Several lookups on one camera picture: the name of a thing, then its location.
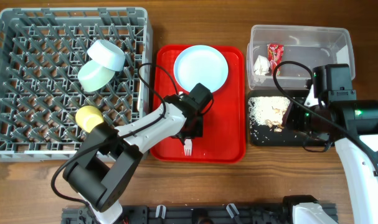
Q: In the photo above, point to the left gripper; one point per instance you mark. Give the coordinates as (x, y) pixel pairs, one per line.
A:
(198, 134)

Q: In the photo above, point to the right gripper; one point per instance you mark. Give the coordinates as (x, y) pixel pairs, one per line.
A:
(290, 121)

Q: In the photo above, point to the white plastic fork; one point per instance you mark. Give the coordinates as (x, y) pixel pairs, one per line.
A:
(188, 149)

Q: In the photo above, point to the rice and peanut shells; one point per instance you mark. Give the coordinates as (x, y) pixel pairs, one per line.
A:
(267, 111)

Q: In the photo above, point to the white tissue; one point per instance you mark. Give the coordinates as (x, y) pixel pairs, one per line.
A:
(261, 68)

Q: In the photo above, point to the light blue plate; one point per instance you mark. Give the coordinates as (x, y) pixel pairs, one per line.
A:
(201, 64)

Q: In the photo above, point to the red snack wrapper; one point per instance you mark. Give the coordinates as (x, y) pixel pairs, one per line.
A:
(275, 55)

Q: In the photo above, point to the yellow cup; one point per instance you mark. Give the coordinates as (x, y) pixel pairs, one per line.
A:
(88, 117)

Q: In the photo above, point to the light blue bowl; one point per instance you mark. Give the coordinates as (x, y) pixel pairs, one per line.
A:
(107, 55)

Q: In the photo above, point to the green bowl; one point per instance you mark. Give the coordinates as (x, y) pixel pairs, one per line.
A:
(93, 76)

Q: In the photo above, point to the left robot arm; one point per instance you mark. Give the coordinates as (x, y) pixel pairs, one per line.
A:
(106, 161)

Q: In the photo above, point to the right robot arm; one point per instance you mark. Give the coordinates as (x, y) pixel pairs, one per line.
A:
(348, 124)

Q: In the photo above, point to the grey dishwasher rack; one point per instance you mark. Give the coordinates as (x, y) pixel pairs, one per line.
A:
(41, 52)

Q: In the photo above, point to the black tray bin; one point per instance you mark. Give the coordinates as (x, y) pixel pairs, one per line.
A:
(262, 136)

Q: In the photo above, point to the red serving tray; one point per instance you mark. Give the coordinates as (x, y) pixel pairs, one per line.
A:
(223, 139)

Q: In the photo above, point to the clear plastic bin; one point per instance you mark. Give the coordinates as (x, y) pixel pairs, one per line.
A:
(311, 46)

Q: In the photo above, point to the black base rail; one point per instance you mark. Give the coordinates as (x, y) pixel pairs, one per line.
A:
(258, 213)

